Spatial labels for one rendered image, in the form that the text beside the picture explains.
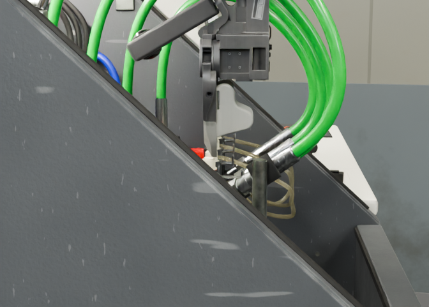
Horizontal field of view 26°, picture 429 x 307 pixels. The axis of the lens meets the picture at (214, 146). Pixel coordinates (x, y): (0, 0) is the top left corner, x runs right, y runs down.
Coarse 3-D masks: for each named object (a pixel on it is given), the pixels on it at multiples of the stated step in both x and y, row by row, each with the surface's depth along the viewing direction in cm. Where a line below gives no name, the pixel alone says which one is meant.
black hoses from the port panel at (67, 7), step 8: (64, 0) 139; (64, 8) 135; (72, 8) 139; (64, 16) 131; (72, 16) 135; (80, 16) 140; (64, 24) 131; (72, 32) 132; (80, 32) 136; (88, 32) 140; (72, 40) 132; (80, 40) 136; (88, 40) 140; (80, 48) 136
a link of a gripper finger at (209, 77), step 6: (204, 54) 109; (210, 54) 109; (204, 60) 108; (210, 60) 108; (204, 66) 107; (210, 66) 107; (204, 72) 107; (210, 72) 107; (204, 78) 107; (210, 78) 107; (204, 84) 107; (210, 84) 107; (204, 90) 108; (210, 90) 108; (204, 96) 108; (210, 96) 108; (204, 102) 108; (210, 102) 108; (204, 108) 109; (210, 108) 109; (204, 114) 109; (210, 114) 109; (204, 120) 110; (210, 120) 110
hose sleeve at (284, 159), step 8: (280, 152) 100; (288, 152) 99; (272, 160) 100; (280, 160) 100; (288, 160) 99; (296, 160) 99; (280, 168) 100; (248, 176) 102; (240, 184) 102; (248, 184) 102
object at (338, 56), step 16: (320, 0) 95; (320, 16) 95; (336, 32) 95; (336, 48) 95; (336, 64) 95; (336, 80) 95; (336, 96) 96; (336, 112) 96; (320, 128) 97; (304, 144) 98
